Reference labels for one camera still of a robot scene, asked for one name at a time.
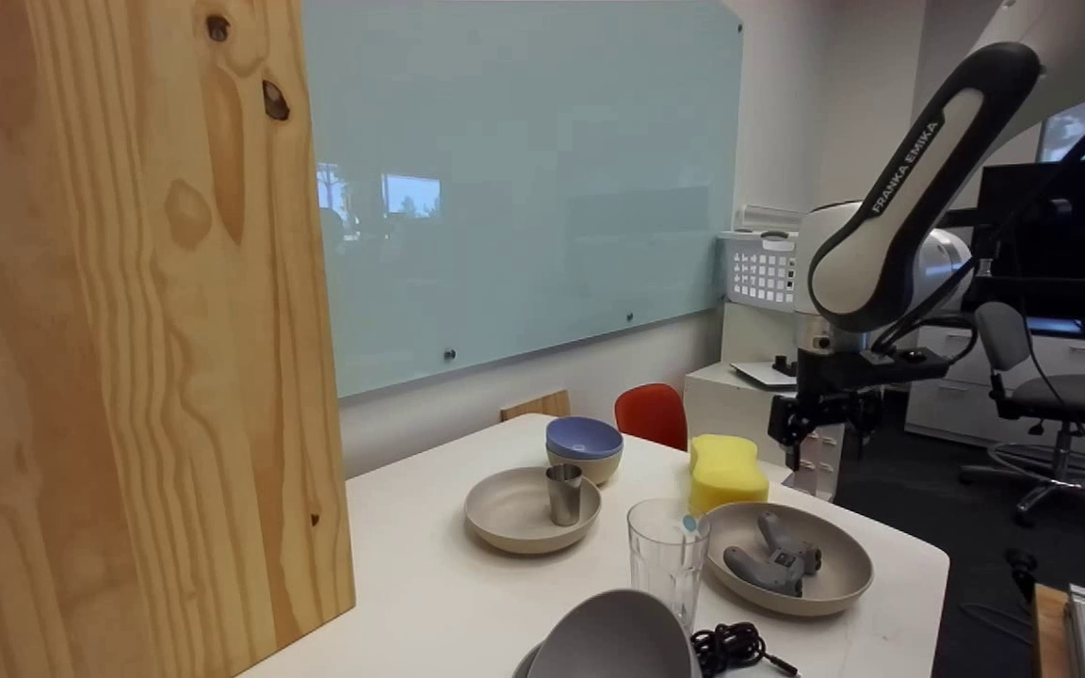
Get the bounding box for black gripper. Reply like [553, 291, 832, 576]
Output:
[765, 381, 892, 475]

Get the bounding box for grey stone-like object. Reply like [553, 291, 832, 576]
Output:
[719, 509, 827, 598]

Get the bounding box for yellow sponge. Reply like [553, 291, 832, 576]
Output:
[687, 431, 773, 514]

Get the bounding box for flat device on cabinet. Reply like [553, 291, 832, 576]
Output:
[731, 359, 806, 391]

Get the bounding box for white low cabinet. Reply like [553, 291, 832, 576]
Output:
[682, 359, 849, 484]

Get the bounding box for beige plate without cup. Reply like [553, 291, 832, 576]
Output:
[698, 500, 879, 621]

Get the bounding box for white drawer unit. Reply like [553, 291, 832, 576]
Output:
[904, 321, 1085, 459]

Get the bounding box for red chair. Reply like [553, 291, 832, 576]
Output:
[612, 381, 688, 451]

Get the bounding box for white laundry basket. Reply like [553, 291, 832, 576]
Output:
[719, 227, 823, 316]

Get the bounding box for clear drinking glass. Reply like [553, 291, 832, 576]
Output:
[622, 498, 708, 631]

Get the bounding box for blue bowl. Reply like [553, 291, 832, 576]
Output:
[541, 414, 629, 490]

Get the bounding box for gray office chair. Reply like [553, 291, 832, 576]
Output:
[958, 297, 1085, 531]

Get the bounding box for small metal cup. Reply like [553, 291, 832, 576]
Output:
[541, 459, 588, 527]

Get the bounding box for wooden chair back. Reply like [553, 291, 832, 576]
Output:
[499, 387, 572, 424]

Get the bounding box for gray bowl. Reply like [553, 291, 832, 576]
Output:
[513, 586, 698, 678]

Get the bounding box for beige plate holding metal cup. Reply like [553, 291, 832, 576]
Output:
[461, 464, 608, 559]

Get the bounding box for black monitor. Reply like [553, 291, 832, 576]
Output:
[971, 154, 1085, 330]

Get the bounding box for frosted glass whiteboard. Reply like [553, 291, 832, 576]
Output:
[297, 0, 745, 401]

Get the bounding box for light wooden cabinet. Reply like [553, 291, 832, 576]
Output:
[0, 0, 359, 678]

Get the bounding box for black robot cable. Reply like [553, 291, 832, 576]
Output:
[873, 256, 986, 360]

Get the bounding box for black coiled cable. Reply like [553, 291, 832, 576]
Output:
[688, 621, 801, 678]

